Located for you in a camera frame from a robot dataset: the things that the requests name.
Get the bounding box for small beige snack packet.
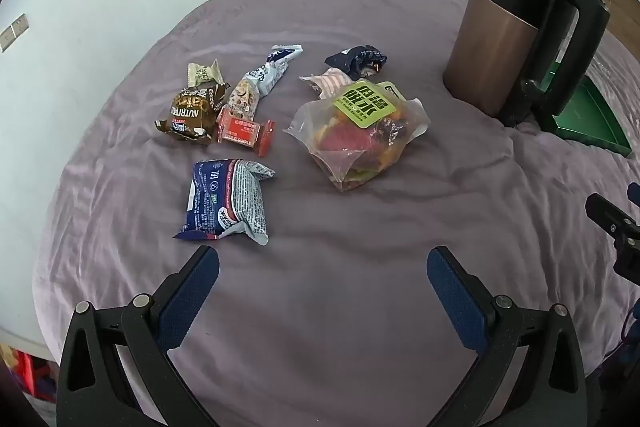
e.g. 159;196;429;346
187;59;226;88

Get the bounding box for colourful items on floor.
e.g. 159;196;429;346
0;341;59;410

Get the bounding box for light blue granola bar packet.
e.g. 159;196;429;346
226;44;304;114

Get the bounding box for pink striped snack packet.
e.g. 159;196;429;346
299;67;355;100

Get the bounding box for purple bedsheet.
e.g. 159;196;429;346
32;0;640;427

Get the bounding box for green tray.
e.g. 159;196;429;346
537;73;634;158

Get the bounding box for dark navy snack packet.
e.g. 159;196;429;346
324;45;389;78

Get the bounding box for wall light switch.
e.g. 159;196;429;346
0;13;31;54

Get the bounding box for clear bag with green label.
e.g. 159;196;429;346
283;79;432;194

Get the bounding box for red candy packet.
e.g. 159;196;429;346
215;106;277;156

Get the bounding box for copper and black electric kettle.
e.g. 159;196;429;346
442;0;612;128

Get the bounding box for brown snack packet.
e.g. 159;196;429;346
154;83;223;144

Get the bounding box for blue and white snack packet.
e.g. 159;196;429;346
173;158;277;248

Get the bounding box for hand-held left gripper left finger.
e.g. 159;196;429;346
56;245;221;427

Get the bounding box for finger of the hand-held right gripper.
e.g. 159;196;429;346
585;193;640;239

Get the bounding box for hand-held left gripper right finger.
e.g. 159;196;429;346
426;246;589;427

